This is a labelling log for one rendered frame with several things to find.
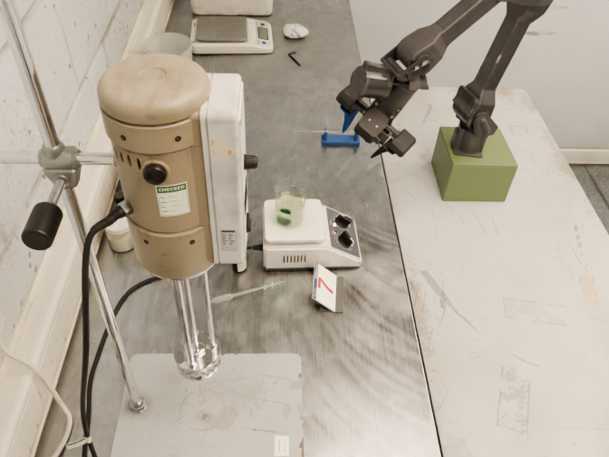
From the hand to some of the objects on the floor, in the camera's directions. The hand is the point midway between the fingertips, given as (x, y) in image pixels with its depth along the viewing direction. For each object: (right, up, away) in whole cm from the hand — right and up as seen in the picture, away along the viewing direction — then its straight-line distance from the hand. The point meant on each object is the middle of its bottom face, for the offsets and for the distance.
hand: (364, 134), depth 124 cm
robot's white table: (+28, -84, +68) cm, 112 cm away
